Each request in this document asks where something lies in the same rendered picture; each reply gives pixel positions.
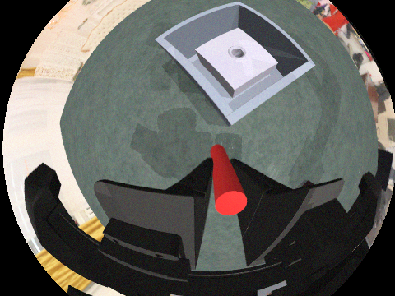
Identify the red peg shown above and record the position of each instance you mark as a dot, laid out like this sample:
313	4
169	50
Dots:
229	196

